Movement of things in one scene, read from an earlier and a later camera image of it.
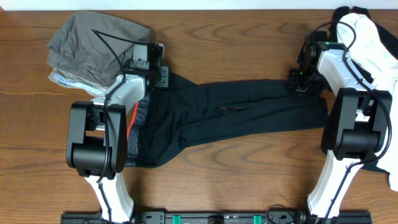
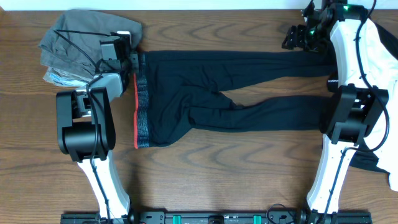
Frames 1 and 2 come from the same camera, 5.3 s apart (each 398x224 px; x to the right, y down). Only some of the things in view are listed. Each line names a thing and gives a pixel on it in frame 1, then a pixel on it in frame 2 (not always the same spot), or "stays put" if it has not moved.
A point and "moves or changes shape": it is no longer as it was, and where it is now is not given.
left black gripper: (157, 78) to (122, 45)
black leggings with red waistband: (163, 119) moves or changes shape
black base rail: (216, 217) stays put
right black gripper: (293, 86) to (294, 38)
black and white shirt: (372, 48) stays put
